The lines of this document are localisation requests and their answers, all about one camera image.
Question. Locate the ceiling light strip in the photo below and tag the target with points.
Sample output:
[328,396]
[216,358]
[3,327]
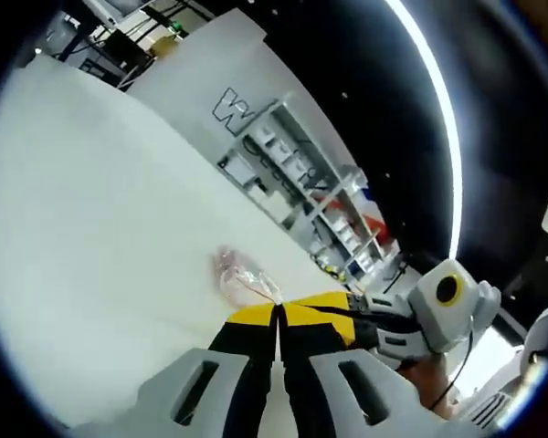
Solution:
[447,137]

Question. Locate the grey metal shelving unit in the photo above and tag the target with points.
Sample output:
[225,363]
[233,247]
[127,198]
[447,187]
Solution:
[319,201]

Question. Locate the yellow hanging bag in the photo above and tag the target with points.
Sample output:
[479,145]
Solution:
[166,45]

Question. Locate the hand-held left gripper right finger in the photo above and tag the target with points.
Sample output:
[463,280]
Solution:
[329,401]

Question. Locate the person's right hand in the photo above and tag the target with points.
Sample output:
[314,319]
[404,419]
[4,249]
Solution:
[427,378]

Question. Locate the black tripod stand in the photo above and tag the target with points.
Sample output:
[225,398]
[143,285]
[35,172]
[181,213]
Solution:
[399,276]

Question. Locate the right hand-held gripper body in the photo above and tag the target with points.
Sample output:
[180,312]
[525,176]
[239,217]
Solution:
[443,319]

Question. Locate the clear resealable bag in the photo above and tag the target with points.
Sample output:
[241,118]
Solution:
[239,278]

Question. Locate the black side desk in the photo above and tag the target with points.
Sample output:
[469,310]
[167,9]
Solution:
[109,50]

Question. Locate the rows of white storage bins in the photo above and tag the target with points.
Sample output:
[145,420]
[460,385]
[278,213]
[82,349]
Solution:
[301,182]

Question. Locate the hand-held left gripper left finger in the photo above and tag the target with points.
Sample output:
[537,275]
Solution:
[201,392]

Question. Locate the heap of small tools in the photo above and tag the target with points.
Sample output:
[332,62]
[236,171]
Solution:
[329,267]

